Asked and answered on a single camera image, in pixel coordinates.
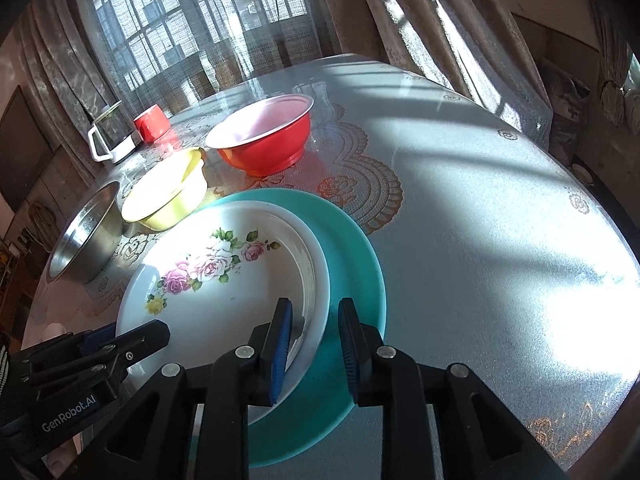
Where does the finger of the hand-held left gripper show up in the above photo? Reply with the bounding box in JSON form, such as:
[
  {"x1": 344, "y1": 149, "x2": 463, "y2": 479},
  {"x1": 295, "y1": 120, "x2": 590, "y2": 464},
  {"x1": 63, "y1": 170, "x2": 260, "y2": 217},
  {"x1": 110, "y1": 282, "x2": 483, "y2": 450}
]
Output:
[
  {"x1": 20, "y1": 324, "x2": 119, "y2": 362},
  {"x1": 22, "y1": 319, "x2": 171, "y2": 387}
]

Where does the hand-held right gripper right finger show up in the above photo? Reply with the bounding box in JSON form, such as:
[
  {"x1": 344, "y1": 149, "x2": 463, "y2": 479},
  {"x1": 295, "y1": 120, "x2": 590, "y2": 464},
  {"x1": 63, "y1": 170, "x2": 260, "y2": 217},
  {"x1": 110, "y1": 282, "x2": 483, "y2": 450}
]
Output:
[{"x1": 337, "y1": 297, "x2": 571, "y2": 480}]

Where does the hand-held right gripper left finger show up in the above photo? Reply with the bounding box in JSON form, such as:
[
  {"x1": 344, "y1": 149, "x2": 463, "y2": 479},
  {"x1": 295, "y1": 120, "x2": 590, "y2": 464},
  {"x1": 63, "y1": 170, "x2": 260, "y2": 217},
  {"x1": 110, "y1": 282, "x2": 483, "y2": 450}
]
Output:
[{"x1": 75, "y1": 297, "x2": 301, "y2": 480}]

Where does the teal plate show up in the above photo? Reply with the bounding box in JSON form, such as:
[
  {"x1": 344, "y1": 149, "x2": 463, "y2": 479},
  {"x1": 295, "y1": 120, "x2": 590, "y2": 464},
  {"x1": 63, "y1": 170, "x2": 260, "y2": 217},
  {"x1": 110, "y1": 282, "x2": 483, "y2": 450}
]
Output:
[{"x1": 200, "y1": 190, "x2": 387, "y2": 470}]

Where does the white rose-print plate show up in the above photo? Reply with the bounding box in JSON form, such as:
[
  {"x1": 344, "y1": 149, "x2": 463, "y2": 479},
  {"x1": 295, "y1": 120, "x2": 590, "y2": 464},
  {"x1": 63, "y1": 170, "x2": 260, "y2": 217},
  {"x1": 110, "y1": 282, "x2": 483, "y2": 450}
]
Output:
[{"x1": 116, "y1": 201, "x2": 331, "y2": 426}]

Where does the stainless steel bowl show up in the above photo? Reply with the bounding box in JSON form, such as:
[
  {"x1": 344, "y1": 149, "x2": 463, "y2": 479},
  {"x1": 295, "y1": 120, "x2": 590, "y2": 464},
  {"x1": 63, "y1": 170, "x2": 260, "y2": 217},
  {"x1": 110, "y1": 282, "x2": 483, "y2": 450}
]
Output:
[{"x1": 47, "y1": 180, "x2": 125, "y2": 285}]

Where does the yellow plate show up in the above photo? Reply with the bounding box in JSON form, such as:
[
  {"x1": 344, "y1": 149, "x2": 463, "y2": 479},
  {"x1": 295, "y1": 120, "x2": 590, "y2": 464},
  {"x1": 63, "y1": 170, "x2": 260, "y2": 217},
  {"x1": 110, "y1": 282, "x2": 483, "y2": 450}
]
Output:
[{"x1": 121, "y1": 147, "x2": 208, "y2": 232}]

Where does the red bowl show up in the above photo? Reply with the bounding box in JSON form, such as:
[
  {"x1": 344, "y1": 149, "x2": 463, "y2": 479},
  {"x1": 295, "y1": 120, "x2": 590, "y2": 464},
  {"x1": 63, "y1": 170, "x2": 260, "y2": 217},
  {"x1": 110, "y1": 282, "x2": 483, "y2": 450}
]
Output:
[{"x1": 205, "y1": 94, "x2": 314, "y2": 177}]

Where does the lace-patterned tablecloth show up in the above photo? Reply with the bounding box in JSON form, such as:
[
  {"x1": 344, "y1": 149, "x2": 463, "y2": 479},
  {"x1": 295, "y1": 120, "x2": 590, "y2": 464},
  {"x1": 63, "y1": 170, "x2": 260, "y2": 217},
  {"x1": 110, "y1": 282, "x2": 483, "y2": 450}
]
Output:
[{"x1": 20, "y1": 52, "x2": 640, "y2": 480}]

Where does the dark flat television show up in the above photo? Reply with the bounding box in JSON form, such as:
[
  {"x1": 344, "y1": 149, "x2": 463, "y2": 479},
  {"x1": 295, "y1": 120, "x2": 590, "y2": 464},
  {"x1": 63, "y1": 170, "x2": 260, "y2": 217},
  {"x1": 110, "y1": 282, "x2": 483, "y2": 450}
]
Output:
[{"x1": 0, "y1": 85, "x2": 53, "y2": 211}]

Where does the white glass kettle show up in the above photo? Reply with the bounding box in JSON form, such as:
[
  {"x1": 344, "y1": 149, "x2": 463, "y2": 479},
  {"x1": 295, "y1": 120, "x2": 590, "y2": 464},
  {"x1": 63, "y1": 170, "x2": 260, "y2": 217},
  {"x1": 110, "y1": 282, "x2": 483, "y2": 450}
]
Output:
[{"x1": 88, "y1": 101, "x2": 140, "y2": 165}]

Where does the red mug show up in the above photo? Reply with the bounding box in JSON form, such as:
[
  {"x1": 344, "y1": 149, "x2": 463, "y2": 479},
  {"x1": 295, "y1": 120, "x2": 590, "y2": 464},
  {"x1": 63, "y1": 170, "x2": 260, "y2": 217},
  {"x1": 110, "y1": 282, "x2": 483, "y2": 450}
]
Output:
[{"x1": 133, "y1": 106, "x2": 170, "y2": 144}]

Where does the beige patterned curtain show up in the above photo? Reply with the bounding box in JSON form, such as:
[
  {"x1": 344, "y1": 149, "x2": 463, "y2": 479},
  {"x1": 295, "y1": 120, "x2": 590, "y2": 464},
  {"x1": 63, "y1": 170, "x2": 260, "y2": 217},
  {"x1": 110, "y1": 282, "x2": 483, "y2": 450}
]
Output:
[
  {"x1": 30, "y1": 0, "x2": 131, "y2": 176},
  {"x1": 310, "y1": 0, "x2": 556, "y2": 136}
]

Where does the barred window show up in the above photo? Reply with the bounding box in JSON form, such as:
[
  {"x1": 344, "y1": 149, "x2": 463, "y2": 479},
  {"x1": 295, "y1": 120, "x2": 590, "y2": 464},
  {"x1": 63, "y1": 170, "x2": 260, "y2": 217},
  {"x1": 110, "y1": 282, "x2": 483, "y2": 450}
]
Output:
[{"x1": 85, "y1": 0, "x2": 311, "y2": 106}]

